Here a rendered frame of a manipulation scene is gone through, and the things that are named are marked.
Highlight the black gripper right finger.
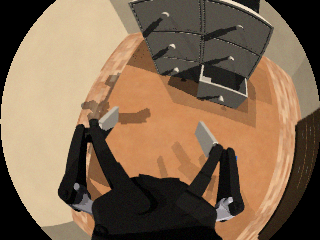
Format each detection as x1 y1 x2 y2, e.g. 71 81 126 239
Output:
172 121 245 222

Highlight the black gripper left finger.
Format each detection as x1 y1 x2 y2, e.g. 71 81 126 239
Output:
58 106 150 216

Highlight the grey small chest of drawers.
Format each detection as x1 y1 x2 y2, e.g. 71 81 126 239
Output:
128 0 274 82

